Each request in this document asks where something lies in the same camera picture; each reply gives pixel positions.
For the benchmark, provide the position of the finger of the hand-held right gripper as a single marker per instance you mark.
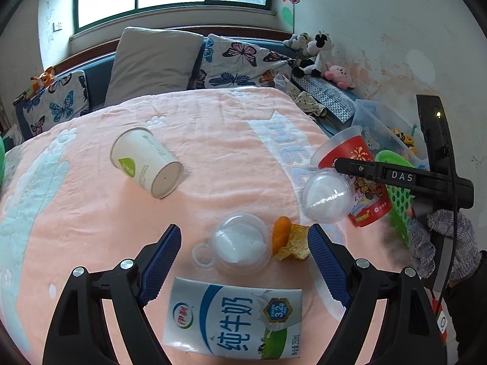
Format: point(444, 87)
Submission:
point(357, 167)

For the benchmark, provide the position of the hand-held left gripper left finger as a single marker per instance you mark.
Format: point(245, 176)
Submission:
point(163, 258)

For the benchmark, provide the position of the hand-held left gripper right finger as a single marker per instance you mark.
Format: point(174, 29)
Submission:
point(329, 262)

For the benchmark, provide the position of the red plastic cup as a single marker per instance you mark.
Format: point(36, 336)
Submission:
point(354, 150)

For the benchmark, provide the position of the clear plastic dome lid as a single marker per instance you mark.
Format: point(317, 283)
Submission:
point(327, 197)

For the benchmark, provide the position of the green plastic basket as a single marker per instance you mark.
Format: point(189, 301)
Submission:
point(399, 209)

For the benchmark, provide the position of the white milk carton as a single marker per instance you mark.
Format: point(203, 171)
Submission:
point(228, 319)

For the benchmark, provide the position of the person's right hand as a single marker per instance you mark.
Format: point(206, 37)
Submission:
point(462, 243)

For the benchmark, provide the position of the clear storage box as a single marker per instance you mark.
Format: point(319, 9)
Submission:
point(376, 121)

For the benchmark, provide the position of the yellow toy vehicle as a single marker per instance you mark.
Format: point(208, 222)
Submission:
point(403, 136)

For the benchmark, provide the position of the pink printed blanket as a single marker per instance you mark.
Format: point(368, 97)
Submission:
point(114, 216)

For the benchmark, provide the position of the black white patterned box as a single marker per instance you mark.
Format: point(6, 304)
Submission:
point(331, 99)

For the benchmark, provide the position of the bag of patterned cloth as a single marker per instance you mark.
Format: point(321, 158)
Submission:
point(308, 102)

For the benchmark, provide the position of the pink plush toy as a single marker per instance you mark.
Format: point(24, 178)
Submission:
point(338, 74)

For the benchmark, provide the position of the white paper cup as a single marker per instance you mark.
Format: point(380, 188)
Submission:
point(148, 159)

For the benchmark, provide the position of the black white cow plush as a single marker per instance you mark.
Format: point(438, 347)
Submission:
point(315, 51)

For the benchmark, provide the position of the red device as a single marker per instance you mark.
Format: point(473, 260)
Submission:
point(440, 317)

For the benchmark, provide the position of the grey plush toy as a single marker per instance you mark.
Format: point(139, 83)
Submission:
point(298, 42)

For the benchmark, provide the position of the large butterfly print pillow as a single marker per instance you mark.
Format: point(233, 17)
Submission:
point(236, 61)

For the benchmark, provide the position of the small butterfly print pillow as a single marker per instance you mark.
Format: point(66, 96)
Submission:
point(57, 102)

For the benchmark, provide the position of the green plush bowl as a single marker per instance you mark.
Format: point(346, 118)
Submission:
point(2, 159)

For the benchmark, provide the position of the blue sofa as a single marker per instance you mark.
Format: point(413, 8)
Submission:
point(97, 80)

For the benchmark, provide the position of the grey pillow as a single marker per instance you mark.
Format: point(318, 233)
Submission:
point(152, 64)

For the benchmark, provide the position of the orange plush toy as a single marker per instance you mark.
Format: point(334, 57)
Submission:
point(43, 78)

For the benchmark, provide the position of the white light switch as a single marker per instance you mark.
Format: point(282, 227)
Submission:
point(57, 26)

